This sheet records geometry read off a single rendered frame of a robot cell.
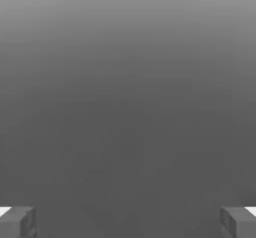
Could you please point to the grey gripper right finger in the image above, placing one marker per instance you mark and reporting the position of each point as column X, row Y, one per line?
column 242, row 222

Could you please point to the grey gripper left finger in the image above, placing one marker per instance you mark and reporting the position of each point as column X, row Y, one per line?
column 14, row 222

